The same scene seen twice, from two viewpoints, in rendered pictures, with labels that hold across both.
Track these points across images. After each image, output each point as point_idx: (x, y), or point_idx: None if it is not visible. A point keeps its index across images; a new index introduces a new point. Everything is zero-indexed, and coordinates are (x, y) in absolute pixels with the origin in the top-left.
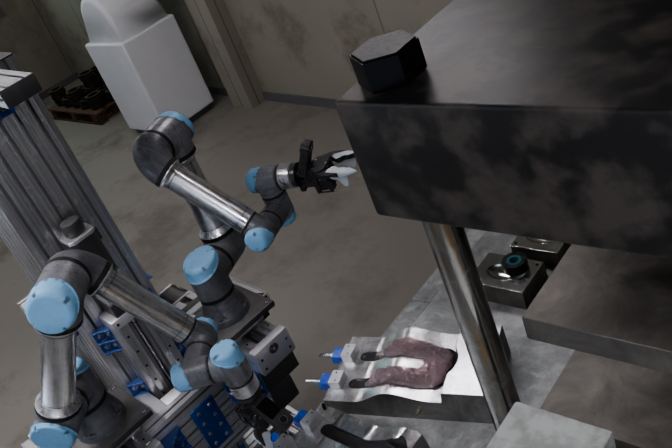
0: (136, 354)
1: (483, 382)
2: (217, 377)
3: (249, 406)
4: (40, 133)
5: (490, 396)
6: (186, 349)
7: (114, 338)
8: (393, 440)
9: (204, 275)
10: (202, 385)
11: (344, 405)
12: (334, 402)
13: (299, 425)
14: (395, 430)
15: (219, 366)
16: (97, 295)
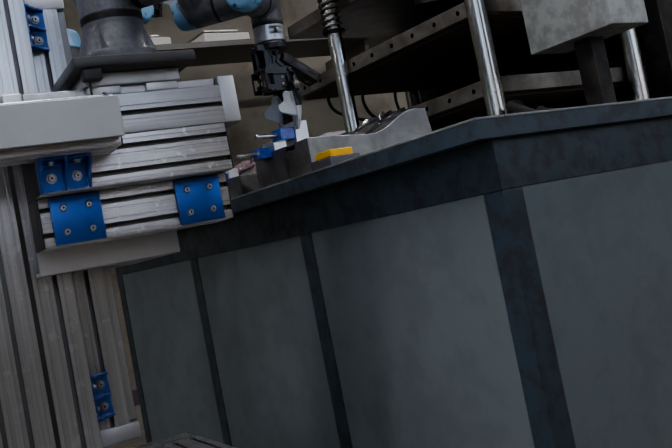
0: (71, 59)
1: None
2: None
3: (278, 61)
4: None
5: None
6: None
7: (45, 27)
8: (360, 126)
9: (79, 39)
10: (265, 1)
11: (258, 180)
12: (249, 177)
13: (268, 151)
14: (348, 133)
15: None
16: None
